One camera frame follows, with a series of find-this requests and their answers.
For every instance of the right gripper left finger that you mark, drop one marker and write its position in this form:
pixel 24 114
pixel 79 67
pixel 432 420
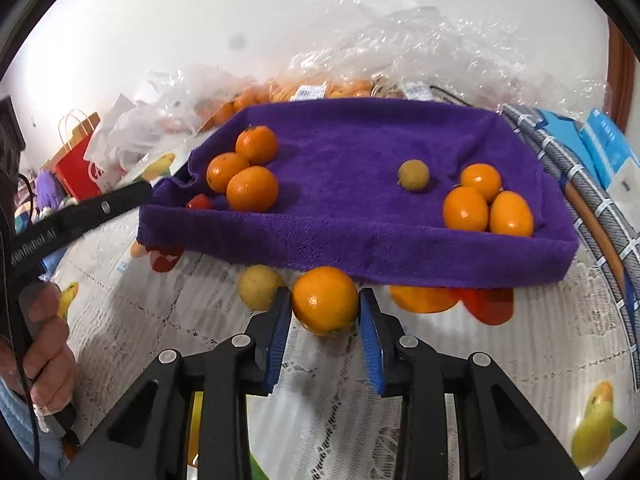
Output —
pixel 146 433

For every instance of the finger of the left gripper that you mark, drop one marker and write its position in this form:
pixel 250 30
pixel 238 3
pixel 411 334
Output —
pixel 90 214

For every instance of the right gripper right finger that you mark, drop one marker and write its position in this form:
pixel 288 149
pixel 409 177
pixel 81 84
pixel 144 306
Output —
pixel 500 434

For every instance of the red cherry tomato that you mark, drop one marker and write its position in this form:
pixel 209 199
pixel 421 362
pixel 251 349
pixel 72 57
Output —
pixel 199 202

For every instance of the large orange mandarin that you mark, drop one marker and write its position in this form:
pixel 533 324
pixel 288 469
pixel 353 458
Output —
pixel 253 189
pixel 258 144
pixel 222 168

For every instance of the small smooth orange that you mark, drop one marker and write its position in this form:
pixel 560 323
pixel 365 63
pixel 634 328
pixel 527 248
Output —
pixel 465 209
pixel 325 301
pixel 484 178

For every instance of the oval orange kumquat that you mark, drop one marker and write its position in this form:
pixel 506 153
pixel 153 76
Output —
pixel 510 215

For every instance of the yellow-green small fruit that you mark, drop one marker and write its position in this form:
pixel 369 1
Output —
pixel 413 175
pixel 258 285

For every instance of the person's left hand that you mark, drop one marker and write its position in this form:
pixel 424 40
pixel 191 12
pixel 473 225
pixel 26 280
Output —
pixel 49 363

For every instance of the purple plush toy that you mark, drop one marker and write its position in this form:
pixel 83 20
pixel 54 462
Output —
pixel 49 192

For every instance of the red paper shopping bag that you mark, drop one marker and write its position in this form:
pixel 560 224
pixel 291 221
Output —
pixel 77 176

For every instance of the clear bag with snacks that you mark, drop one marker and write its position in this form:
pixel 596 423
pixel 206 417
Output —
pixel 184 101

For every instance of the blue denim trouser leg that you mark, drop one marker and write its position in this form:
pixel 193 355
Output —
pixel 15 412

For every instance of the grey checked folded cloth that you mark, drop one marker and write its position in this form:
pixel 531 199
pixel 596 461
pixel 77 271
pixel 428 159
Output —
pixel 563 164

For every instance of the wooden stick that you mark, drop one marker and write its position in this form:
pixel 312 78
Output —
pixel 598 233

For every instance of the purple towel-lined tray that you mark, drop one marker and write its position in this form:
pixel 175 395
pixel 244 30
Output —
pixel 340 203

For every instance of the clear bag of oranges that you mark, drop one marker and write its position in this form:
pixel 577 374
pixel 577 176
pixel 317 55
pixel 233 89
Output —
pixel 300 95

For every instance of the blue tissue pack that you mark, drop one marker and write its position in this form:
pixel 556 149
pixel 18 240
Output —
pixel 615 163

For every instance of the blue paper sheet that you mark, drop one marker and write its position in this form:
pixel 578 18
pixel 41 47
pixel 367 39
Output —
pixel 566 131

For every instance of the crumpled clear plastic bag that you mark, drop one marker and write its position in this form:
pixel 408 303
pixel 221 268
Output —
pixel 404 46

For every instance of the brown wooden door frame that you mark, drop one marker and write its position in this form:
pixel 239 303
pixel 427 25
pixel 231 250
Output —
pixel 619 77

